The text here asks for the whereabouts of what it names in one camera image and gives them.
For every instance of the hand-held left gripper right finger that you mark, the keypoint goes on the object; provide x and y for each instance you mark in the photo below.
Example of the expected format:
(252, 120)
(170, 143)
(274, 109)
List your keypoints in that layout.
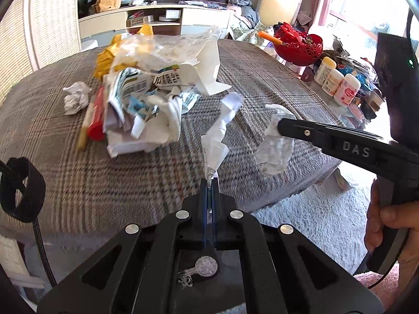
(213, 202)

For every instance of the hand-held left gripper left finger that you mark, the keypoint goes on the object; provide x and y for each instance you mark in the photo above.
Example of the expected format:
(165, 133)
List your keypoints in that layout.
(205, 202)

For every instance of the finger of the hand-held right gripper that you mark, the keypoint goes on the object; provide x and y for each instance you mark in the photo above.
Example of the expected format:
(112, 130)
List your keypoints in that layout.
(360, 134)
(294, 127)

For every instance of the white plastic wrap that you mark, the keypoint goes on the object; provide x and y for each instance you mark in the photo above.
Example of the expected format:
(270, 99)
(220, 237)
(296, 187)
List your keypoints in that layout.
(273, 155)

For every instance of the long white paper strip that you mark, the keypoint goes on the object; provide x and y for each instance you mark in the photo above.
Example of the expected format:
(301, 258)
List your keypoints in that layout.
(217, 144)

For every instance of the yellow padded envelope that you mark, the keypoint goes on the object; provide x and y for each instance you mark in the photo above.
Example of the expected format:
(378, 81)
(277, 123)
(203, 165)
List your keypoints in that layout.
(106, 57)

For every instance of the person's right hand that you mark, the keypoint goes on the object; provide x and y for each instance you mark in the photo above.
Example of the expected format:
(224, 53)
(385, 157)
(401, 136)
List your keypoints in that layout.
(397, 216)

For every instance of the pink hairbrush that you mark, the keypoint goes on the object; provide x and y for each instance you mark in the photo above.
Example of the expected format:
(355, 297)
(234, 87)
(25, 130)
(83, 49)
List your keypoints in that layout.
(356, 114)

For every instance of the white bottle pink label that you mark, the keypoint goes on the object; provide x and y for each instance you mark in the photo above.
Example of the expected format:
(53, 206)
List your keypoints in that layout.
(347, 90)

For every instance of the blue packet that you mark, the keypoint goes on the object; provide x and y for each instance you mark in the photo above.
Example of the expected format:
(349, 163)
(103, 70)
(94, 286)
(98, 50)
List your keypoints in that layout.
(363, 80)

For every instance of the white bottle cream label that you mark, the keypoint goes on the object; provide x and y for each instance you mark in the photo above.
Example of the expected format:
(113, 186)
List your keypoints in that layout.
(332, 83)

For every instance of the red lattice basket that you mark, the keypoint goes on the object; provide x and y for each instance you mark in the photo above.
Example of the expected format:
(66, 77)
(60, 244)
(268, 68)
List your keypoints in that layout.
(301, 52)

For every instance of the large crumpled white paper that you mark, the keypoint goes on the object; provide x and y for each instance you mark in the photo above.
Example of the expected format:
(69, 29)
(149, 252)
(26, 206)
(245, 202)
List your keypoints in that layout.
(163, 127)

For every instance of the orange tube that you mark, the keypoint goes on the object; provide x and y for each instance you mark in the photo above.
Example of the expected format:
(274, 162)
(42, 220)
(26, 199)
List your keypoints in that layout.
(266, 36)

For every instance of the flattened white carton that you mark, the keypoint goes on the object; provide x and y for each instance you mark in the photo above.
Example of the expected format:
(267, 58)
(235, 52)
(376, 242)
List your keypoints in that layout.
(206, 72)

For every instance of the silver foil wrapper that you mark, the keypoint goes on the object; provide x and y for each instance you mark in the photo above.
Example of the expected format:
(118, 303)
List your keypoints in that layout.
(187, 99)

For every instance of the grey plaid blanket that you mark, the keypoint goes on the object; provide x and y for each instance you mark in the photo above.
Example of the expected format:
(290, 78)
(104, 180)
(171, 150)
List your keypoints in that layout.
(98, 186)

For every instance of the blue and white torn wrapper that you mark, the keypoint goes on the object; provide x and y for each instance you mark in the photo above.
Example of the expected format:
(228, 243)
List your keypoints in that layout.
(140, 108)

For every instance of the pile of clothes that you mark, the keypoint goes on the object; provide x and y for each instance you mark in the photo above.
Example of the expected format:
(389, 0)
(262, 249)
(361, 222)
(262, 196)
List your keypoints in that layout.
(244, 13)

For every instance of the white standing air conditioner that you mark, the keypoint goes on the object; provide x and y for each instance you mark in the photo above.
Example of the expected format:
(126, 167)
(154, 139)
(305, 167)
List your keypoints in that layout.
(281, 0)

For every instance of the pink curtain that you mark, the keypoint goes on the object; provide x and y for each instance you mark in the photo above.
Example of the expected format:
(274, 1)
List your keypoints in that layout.
(327, 0)

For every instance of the red packet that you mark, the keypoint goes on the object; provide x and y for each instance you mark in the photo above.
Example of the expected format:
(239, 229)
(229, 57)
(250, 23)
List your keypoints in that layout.
(96, 117)

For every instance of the wooden stick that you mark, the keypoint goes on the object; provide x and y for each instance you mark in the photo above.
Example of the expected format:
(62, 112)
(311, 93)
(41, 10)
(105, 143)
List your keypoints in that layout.
(83, 134)

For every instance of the white barcode wrapper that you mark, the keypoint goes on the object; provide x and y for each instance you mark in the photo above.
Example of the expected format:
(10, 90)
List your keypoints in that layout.
(122, 90)

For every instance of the pink fuzzy cloth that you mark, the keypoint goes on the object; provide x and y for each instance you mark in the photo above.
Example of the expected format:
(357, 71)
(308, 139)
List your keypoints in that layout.
(376, 297)

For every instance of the clear plastic bag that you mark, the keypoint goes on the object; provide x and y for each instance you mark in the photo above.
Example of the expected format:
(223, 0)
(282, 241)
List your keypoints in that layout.
(157, 47)

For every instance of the crumpled white tissue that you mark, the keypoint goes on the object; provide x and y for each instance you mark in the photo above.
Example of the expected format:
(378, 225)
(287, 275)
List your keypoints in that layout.
(76, 99)

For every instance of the white television cabinet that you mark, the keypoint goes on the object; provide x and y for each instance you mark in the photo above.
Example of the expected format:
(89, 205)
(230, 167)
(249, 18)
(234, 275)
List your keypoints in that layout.
(108, 26)

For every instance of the beige woven panel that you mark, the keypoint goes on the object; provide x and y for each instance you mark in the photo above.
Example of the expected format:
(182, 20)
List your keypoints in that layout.
(42, 23)

